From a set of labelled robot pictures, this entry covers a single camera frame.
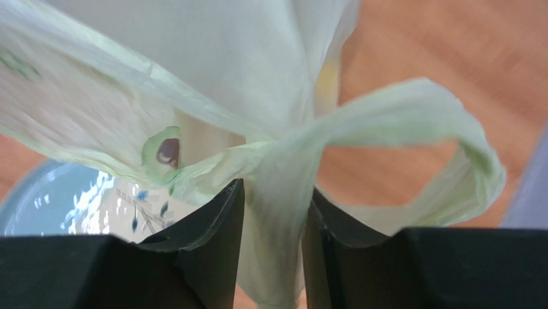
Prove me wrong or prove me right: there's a blue cream ceramic plate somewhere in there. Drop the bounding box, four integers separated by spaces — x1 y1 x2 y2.
1 160 197 243

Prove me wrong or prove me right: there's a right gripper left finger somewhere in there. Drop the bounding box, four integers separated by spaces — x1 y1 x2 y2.
1 179 245 308

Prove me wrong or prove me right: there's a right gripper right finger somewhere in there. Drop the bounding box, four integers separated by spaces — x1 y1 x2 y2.
302 191 547 308

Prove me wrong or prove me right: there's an avocado print plastic bag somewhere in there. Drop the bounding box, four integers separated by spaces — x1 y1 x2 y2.
1 1 506 308

